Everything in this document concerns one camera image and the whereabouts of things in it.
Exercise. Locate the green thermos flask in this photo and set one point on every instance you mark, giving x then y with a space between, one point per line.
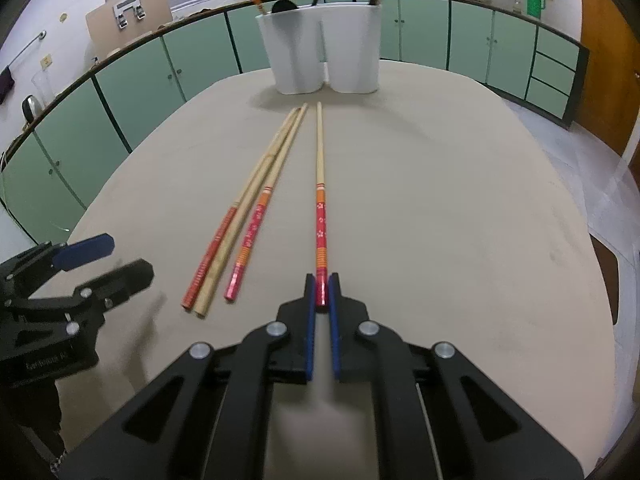
534 8

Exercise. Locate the dark hanging towel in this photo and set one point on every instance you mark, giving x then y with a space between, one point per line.
6 83

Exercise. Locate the red striped bamboo chopstick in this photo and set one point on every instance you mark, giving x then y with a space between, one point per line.
189 297

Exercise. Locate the brown wooden chair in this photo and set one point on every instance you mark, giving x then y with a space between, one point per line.
610 274

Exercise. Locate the tan bamboo chopstick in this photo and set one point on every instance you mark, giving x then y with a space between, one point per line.
211 281

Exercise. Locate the green lower kitchen cabinets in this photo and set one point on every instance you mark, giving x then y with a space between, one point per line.
53 171

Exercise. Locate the wall towel rail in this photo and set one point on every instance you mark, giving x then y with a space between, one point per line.
42 34

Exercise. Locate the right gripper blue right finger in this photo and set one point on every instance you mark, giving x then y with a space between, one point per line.
436 414

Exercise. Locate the red orange patterned chopstick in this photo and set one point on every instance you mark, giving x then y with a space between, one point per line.
261 206

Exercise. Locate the white double utensil holder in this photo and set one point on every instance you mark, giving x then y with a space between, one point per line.
337 44

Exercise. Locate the black plastic spoon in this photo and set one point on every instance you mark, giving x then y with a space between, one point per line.
283 6

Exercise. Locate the electric kettle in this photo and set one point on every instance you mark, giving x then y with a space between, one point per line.
31 108

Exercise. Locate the brown cardboard board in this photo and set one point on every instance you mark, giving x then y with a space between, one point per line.
118 23

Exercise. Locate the brown wooden door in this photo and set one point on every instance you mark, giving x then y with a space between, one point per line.
609 105

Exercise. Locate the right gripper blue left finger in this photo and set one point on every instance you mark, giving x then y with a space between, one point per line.
206 415

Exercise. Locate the red orange star chopstick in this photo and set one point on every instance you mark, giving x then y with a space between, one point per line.
321 254

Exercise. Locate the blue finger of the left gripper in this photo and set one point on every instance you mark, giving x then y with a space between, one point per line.
103 293
38 264

